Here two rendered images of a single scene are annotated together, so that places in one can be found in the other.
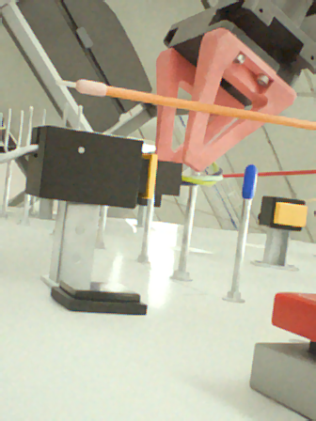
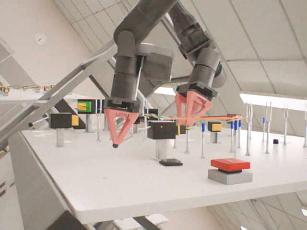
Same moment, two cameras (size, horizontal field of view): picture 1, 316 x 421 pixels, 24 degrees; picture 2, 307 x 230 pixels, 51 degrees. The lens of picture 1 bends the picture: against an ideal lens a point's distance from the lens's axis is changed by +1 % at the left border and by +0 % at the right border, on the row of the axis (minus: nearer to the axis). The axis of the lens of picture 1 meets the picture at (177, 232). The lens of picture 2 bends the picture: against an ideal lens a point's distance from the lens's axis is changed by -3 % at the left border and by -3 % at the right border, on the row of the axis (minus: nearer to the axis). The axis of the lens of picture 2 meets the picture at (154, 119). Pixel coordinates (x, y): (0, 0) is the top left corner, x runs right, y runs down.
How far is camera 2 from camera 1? 0.35 m
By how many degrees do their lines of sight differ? 3
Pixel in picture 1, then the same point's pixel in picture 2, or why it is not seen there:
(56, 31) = not seen: hidden behind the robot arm
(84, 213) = (163, 141)
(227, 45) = (193, 95)
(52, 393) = (173, 182)
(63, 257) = (159, 153)
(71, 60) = not seen: hidden behind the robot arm
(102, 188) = (167, 135)
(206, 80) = (189, 104)
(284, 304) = (212, 162)
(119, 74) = not seen: hidden behind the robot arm
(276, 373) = (212, 175)
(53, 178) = (155, 134)
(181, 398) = (195, 181)
